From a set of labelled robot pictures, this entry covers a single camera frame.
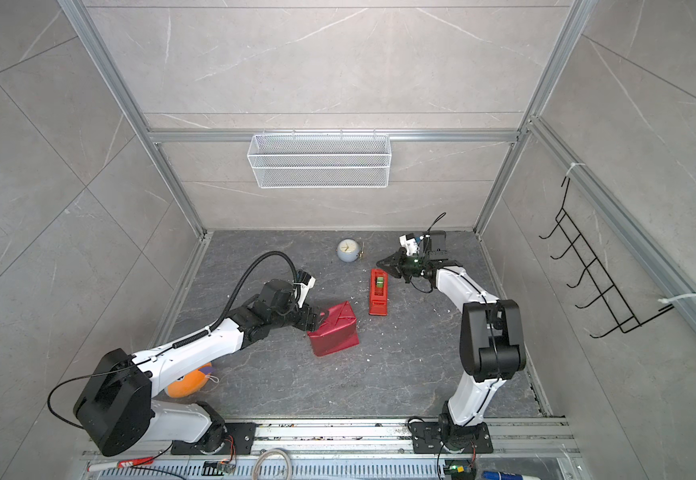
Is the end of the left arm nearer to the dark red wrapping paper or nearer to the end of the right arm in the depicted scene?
the dark red wrapping paper

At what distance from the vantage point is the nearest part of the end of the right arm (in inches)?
29.2

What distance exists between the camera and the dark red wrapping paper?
80cm

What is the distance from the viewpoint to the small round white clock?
112 cm

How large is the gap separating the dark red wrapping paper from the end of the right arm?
0.18 metres

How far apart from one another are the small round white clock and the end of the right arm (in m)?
0.25

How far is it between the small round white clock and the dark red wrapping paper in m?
0.30
